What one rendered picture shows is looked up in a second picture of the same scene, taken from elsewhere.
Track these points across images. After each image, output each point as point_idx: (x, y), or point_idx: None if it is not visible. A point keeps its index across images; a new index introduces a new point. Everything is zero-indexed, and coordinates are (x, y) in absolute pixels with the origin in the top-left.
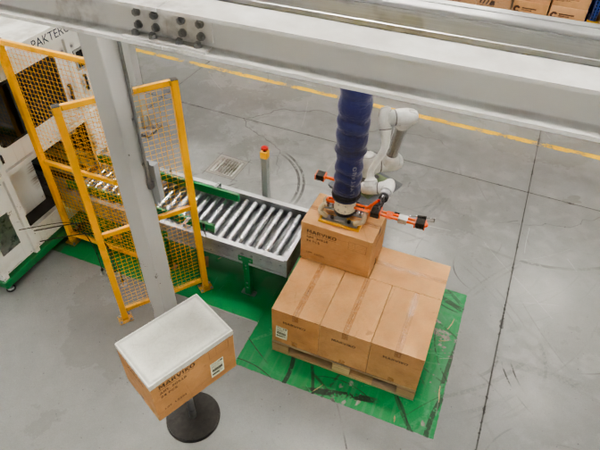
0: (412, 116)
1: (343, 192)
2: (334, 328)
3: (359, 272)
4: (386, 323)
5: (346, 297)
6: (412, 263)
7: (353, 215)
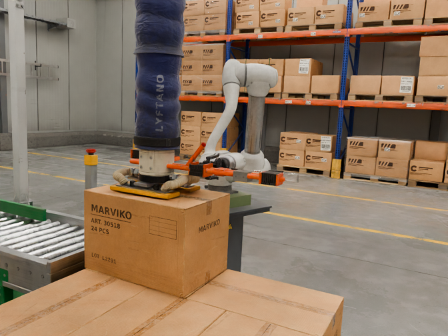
0: (267, 69)
1: (144, 125)
2: None
3: (169, 287)
4: None
5: (127, 318)
6: (274, 289)
7: None
